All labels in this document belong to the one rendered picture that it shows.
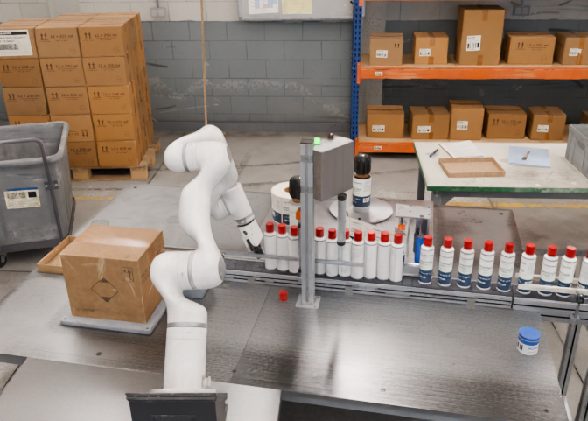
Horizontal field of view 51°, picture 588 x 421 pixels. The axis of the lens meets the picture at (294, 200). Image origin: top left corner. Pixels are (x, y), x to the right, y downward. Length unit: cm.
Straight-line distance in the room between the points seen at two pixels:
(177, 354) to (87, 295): 66
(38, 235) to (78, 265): 228
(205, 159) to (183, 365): 65
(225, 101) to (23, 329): 480
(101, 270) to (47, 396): 46
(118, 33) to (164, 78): 162
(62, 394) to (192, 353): 52
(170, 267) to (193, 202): 22
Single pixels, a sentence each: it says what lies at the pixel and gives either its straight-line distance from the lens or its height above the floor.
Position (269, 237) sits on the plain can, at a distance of 250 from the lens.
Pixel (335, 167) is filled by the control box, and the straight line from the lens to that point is 220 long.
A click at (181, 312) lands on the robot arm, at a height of 116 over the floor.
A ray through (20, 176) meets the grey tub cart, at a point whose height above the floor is 68.
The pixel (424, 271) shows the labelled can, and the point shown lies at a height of 94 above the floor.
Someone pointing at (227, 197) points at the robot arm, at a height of 121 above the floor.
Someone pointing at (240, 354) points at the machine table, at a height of 83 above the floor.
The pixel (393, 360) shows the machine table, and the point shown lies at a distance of 221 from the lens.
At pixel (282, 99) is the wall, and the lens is 686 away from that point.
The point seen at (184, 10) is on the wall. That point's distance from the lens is 683.
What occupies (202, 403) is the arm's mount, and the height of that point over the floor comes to 101.
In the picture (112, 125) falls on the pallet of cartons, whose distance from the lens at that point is 573.
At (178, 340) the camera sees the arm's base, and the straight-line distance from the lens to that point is 187.
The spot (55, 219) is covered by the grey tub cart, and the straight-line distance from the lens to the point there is 457.
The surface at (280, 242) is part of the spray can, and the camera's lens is 250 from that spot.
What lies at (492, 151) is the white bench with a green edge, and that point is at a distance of 420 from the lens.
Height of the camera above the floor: 222
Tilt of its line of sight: 25 degrees down
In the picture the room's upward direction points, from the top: 1 degrees counter-clockwise
